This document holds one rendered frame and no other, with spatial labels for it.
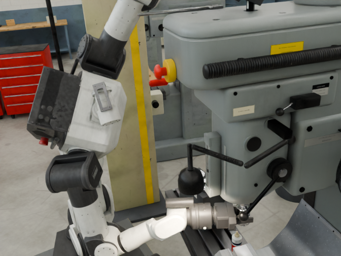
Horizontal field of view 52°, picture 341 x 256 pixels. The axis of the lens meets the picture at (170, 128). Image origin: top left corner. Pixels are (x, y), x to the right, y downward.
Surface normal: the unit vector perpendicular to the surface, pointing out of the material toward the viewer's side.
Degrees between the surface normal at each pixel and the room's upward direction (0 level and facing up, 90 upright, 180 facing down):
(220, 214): 0
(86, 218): 86
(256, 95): 90
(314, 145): 90
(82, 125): 58
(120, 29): 102
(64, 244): 0
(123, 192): 90
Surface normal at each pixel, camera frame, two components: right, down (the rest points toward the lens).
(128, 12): 0.07, 0.61
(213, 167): 0.29, 0.39
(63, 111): 0.39, -0.19
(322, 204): -0.95, 0.18
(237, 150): -0.38, 0.41
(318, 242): -0.88, -0.25
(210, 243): -0.06, -0.90
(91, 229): 0.05, 0.36
